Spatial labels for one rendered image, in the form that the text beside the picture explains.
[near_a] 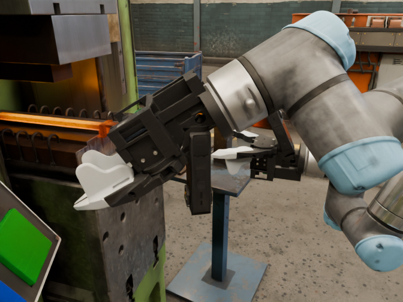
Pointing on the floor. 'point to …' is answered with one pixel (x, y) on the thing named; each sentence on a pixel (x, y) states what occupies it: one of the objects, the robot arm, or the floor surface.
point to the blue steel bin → (164, 68)
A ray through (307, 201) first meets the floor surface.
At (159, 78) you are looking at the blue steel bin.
